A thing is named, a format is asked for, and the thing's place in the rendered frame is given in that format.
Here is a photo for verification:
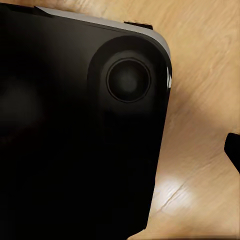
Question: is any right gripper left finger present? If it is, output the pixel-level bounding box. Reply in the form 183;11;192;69
0;133;26;193

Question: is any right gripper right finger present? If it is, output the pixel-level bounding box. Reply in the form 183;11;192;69
224;133;240;173

